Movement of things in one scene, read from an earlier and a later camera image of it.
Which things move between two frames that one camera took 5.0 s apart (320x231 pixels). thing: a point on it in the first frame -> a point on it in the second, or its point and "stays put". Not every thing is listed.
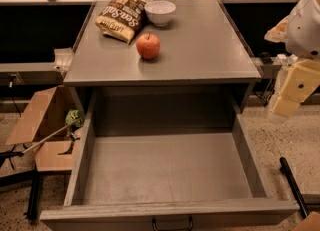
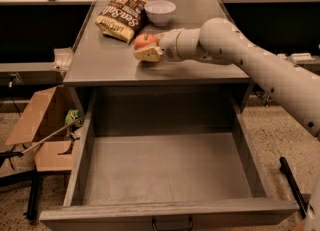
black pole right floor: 287,172 stays put
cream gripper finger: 302,80 -> 151,54
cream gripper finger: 278,34 -> 160,35
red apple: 148,45 stays put
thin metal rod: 39,142 stays put
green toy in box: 72,115 stays put
